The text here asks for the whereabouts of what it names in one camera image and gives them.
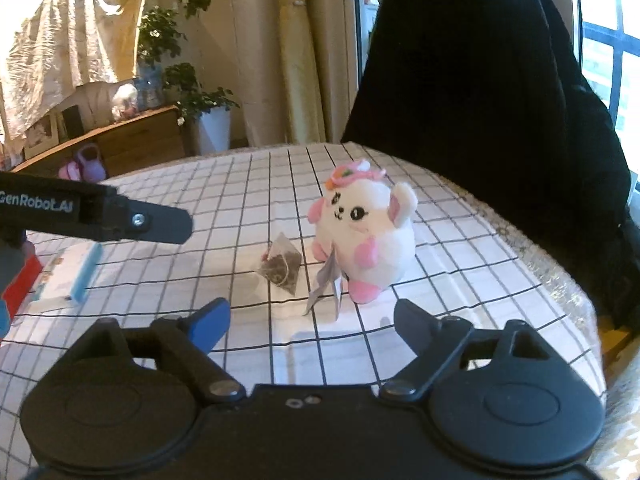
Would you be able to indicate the white pink plush toy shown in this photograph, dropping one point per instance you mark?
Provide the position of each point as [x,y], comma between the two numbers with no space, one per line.
[367,230]

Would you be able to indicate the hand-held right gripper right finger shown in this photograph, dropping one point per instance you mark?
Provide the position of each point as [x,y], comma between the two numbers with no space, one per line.
[415,322]

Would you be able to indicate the pyramid tea bag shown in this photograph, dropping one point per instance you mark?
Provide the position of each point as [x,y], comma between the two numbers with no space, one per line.
[280,262]

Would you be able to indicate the wooden sideboard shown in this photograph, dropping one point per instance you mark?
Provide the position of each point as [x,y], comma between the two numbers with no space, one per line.
[135,137]

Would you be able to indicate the beige curtain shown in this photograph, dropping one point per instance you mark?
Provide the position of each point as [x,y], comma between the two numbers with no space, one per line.
[310,50]

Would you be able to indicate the white plant pot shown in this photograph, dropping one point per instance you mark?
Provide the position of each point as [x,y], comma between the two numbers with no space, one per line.
[215,130]

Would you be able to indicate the purple kettlebell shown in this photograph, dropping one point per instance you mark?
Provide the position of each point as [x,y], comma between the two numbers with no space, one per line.
[92,165]

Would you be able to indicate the window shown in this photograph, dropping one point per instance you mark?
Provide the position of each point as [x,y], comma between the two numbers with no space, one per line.
[610,50]

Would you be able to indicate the white crinkled wall cloth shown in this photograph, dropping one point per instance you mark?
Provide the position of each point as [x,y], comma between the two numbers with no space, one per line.
[65,40]

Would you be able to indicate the green leafy houseplant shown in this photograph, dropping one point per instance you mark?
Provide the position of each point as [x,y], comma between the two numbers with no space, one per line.
[170,25]

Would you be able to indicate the blue patterned vase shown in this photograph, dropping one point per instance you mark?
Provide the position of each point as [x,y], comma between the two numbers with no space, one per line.
[150,85]

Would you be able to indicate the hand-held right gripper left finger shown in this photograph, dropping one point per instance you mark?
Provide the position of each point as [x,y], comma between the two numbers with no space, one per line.
[210,320]

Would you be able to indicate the person in black clothes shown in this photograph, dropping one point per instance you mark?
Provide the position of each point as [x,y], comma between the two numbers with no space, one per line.
[475,85]

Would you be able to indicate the pink small bag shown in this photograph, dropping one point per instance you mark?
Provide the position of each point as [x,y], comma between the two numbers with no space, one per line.
[69,170]

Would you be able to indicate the white box with teal edge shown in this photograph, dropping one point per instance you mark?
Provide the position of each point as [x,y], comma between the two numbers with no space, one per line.
[65,272]

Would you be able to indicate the black speaker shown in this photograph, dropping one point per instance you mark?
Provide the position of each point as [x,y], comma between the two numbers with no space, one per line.
[74,121]

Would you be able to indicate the white pink stuffed bundle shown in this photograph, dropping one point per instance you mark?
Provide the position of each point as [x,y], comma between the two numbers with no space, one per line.
[124,102]

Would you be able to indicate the red cardboard box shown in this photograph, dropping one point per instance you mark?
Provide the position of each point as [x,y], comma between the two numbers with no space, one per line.
[22,280]

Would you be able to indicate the white checked tablecloth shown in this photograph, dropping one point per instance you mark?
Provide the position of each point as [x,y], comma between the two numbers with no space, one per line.
[250,185]

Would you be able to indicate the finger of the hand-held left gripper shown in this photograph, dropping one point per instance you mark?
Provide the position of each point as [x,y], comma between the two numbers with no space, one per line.
[160,225]

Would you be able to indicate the white picture frame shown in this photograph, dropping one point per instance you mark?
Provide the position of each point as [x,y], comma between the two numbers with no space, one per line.
[41,132]

